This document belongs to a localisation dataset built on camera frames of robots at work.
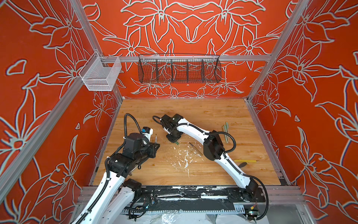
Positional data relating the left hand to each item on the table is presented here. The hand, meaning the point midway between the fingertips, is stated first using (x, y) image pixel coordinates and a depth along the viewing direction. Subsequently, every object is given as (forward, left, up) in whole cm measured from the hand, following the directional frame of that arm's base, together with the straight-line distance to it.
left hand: (158, 144), depth 73 cm
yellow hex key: (+1, -53, -18) cm, 56 cm away
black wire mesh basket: (+54, -8, +13) cm, 56 cm away
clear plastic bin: (+44, +45, +13) cm, 64 cm away
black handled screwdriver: (-2, -50, -18) cm, 53 cm away
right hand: (+13, -5, -18) cm, 23 cm away
